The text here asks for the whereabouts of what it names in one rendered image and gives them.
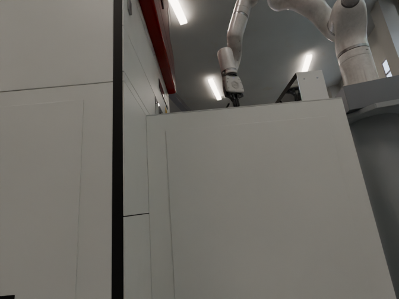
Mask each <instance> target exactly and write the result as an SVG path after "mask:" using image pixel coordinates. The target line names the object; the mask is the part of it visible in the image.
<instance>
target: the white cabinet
mask: <svg viewBox="0 0 399 299"><path fill-rule="evenodd" d="M146 125H147V161H148V197H149V216H150V252H151V287H152V299H396V296H395V292H394V287H393V285H392V280H391V277H390V273H389V270H388V266H387V261H386V259H385V255H384V251H383V248H382V244H381V240H380V237H379V233H378V229H377V226H376V222H375V218H374V215H373V211H372V207H371V203H370V200H369V196H368V192H367V189H366V185H365V181H364V178H363V174H362V170H361V168H360V163H359V159H358V156H357V152H356V149H355V145H354V142H353V137H352V133H351V130H350V126H349V123H348V120H347V116H346V111H345V109H344V104H343V101H342V98H339V99H332V100H320V101H307V102H300V103H287V104H274V105H267V106H254V107H241V108H234V109H221V110H209V111H202V112H189V113H177V114H164V115H157V116H146Z"/></svg>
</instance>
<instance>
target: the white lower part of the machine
mask: <svg viewBox="0 0 399 299"><path fill-rule="evenodd" d="M0 299H152V287H151V252H150V216H149V197H148V161H147V125H146V115H145V113H144V112H143V110H142V108H141V107H140V105H139V104H138V102H137V101H136V99H135V97H134V96H133V95H132V93H131V91H130V90H129V88H128V87H127V85H126V84H125V82H124V81H113V82H108V83H101V84H88V85H75V86H68V87H55V88H42V89H35V90H23V91H10V92H3V93H0Z"/></svg>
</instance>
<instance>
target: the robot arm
mask: <svg viewBox="0 0 399 299"><path fill-rule="evenodd" d="M258 1H259V0H237V1H236V5H235V8H234V11H233V15H232V19H231V21H230V25H229V29H228V32H227V47H224V48H221V49H220V50H219V51H218V52H217V57H218V62H219V65H220V70H221V76H222V79H223V92H224V95H225V97H227V98H229V99H231V101H232V102H233V107H239V106H240V104H239V99H240V98H242V97H243V93H244V89H243V85H242V82H241V80H240V78H239V77H238V72H237V71H238V67H239V64H240V60H241V56H242V39H243V34H244V32H245V29H246V25H247V22H248V18H249V15H250V12H251V9H252V8H253V7H254V6H255V5H256V4H257V2H258ZM267 2H268V6H269V7H270V8H271V9H272V10H274V11H277V12H280V11H284V10H291V11H294V12H296V13H298V14H300V15H302V16H304V17H306V18H307V19H308V20H309V21H311V22H312V23H313V24H314V25H315V27H316V28H317V29H318V30H319V31H320V32H321V33H322V34H323V35H324V36H325V37H326V38H327V39H328V40H330V41H332V42H335V52H336V56H337V60H338V64H339V67H340V72H341V76H342V79H343V83H344V86H346V85H352V84H357V83H360V82H366V81H371V80H375V79H379V77H378V73H377V70H376V67H375V63H374V61H373V57H372V53H371V50H370V47H369V43H368V40H367V22H368V17H367V8H366V3H365V0H337V1H336V2H335V4H334V6H333V8H332V9H331V7H330V6H329V5H328V4H327V2H326V1H325V0H267Z"/></svg>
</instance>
